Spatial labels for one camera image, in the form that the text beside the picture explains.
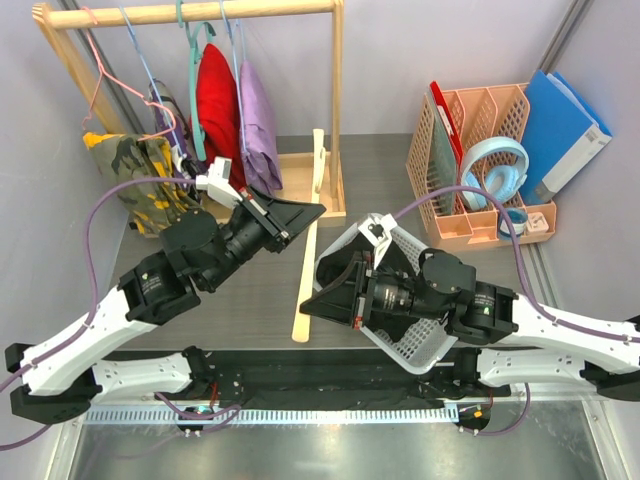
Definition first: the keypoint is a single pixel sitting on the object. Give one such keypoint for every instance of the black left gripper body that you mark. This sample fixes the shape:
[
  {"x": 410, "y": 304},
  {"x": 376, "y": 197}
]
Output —
[{"x": 247, "y": 235}]

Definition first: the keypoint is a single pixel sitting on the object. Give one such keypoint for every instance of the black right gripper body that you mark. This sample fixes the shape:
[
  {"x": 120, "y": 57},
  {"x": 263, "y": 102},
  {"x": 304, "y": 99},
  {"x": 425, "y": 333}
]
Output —
[{"x": 390, "y": 292}]

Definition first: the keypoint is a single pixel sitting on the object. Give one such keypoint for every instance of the black trousers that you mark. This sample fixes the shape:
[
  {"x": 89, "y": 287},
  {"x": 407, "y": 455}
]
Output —
[{"x": 360, "y": 244}]

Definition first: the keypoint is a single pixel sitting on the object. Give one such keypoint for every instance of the beige wooden hanger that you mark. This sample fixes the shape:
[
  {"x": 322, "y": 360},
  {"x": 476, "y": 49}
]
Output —
[{"x": 301, "y": 324}]

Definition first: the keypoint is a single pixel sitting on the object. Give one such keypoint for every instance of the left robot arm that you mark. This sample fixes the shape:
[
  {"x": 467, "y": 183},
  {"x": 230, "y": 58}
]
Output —
[{"x": 67, "y": 374}]

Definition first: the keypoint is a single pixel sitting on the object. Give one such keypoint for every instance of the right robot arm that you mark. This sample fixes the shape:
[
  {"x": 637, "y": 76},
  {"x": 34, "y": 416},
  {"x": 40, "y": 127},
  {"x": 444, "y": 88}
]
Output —
[{"x": 440, "y": 321}]

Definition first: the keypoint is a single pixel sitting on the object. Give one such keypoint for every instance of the teal plastic hanger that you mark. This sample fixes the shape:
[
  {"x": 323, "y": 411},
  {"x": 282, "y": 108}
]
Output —
[{"x": 195, "y": 57}]

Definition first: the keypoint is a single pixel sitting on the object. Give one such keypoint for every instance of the wooden clothes rack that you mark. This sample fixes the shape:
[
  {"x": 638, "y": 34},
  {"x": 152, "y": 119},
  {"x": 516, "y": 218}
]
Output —
[{"x": 297, "y": 168}]

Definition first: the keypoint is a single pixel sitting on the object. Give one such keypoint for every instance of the white plastic mesh basket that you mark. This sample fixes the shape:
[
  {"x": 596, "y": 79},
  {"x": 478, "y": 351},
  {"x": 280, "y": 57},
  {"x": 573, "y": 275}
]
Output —
[{"x": 425, "y": 343}]

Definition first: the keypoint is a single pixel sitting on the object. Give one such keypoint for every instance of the camouflage garment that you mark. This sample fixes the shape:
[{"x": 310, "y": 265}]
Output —
[{"x": 152, "y": 206}]

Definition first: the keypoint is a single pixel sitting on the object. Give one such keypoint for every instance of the peach plastic file organizer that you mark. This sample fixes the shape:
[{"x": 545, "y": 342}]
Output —
[{"x": 472, "y": 136}]

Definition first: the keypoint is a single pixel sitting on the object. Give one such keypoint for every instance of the red garment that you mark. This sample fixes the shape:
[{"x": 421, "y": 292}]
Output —
[{"x": 218, "y": 112}]

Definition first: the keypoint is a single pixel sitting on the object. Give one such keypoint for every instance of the blue tape roll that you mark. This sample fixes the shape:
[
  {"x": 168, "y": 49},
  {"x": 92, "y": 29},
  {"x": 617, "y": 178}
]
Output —
[{"x": 514, "y": 221}]

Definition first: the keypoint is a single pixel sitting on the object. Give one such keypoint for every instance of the light blue headphones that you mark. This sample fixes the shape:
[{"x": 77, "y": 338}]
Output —
[{"x": 502, "y": 181}]

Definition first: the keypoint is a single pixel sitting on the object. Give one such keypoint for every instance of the small white box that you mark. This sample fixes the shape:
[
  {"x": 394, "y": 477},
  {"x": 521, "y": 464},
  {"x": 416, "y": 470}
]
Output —
[{"x": 536, "y": 224}]

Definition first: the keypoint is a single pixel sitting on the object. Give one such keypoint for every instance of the red folder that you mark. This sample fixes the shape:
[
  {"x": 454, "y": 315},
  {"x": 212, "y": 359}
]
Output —
[{"x": 447, "y": 120}]

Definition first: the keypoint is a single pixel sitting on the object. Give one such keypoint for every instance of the blue binder folder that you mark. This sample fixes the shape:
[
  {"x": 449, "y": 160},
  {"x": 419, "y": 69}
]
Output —
[{"x": 562, "y": 135}]

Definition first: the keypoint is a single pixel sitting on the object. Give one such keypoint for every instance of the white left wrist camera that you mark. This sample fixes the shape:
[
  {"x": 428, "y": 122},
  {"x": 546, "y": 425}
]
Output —
[{"x": 215, "y": 183}]

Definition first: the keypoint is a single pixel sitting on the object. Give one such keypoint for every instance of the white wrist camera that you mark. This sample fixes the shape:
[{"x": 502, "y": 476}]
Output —
[
  {"x": 215, "y": 183},
  {"x": 377, "y": 230}
]

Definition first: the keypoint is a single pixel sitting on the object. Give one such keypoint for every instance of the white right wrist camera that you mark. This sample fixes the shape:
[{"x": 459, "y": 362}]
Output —
[{"x": 377, "y": 230}]

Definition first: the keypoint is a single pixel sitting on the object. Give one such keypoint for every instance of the light blue wire hanger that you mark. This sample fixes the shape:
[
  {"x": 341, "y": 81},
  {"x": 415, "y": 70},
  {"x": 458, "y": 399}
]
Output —
[{"x": 230, "y": 30}]

